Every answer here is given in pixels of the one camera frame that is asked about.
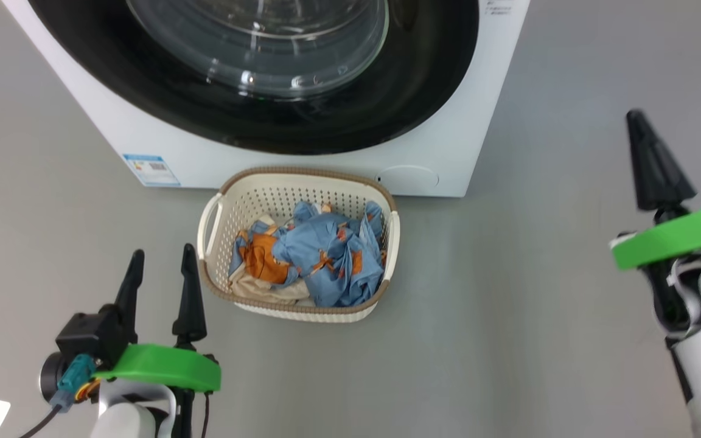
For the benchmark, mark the blue energy label sticker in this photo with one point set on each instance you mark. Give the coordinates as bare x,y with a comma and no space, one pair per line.
151,170

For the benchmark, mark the blue patterned garment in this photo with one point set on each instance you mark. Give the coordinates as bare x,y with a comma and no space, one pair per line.
326,255

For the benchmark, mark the cream beige garment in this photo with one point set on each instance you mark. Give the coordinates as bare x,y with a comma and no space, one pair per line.
259,291

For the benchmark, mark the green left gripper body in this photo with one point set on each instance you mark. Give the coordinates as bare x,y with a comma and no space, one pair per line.
162,365

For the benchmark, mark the cream perforated basket brown rim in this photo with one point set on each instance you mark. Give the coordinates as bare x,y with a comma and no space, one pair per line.
265,188

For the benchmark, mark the black round glass washer door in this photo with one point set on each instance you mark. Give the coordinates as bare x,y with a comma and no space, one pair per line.
253,121

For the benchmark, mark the white front-load washing machine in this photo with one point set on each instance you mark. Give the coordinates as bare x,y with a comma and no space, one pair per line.
478,109

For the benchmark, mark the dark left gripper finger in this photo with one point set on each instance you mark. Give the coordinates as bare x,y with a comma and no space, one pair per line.
189,304
130,292

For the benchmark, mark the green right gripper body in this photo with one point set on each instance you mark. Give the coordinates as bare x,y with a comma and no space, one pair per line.
679,237

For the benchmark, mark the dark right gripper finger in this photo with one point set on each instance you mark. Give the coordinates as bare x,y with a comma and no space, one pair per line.
655,170

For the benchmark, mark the round white drain filter cover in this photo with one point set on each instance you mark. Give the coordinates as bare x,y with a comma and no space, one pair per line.
408,176

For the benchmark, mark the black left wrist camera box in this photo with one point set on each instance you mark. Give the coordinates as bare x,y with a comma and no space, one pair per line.
89,331

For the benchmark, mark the orange garment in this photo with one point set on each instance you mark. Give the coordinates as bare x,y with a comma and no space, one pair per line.
260,258

